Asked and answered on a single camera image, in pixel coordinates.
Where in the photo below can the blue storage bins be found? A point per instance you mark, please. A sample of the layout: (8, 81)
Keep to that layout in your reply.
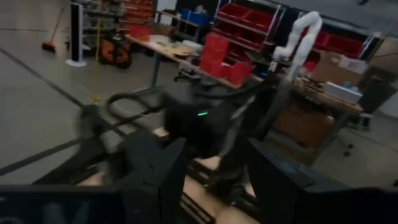
(197, 18)

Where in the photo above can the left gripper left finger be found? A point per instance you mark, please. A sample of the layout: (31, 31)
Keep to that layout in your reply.
(155, 186)

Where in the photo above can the white box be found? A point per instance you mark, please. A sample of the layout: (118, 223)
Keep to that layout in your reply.
(342, 92)

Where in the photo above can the white wrapped robot arm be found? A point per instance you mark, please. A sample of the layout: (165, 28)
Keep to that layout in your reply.
(306, 40)

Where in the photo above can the open cardboard box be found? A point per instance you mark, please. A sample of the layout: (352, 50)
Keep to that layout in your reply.
(329, 70)

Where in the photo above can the black tower with white base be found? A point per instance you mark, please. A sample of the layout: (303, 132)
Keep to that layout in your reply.
(75, 31)

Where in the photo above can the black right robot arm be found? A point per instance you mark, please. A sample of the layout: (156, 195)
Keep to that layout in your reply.
(192, 124)

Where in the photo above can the long wooden workbench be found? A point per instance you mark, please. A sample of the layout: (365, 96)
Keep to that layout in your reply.
(174, 51)

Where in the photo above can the metal storage shelf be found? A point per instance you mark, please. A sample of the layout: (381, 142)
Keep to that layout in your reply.
(102, 15)

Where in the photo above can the stack of red bins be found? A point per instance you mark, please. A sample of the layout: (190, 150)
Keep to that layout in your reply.
(217, 53)

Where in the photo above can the orange broom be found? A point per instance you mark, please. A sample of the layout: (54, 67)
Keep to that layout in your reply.
(49, 46)

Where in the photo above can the brown cardboard box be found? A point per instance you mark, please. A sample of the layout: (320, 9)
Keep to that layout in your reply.
(304, 124)

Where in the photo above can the black office chair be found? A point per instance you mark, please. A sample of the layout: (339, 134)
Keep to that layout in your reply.
(188, 76)
(376, 93)

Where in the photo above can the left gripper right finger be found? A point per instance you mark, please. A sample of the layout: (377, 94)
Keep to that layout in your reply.
(280, 193)

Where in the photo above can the metal rack with red bins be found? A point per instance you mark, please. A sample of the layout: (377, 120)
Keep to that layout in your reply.
(245, 18)
(342, 43)

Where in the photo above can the black aluminium table frame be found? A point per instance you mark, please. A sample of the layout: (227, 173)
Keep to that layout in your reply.
(71, 169)

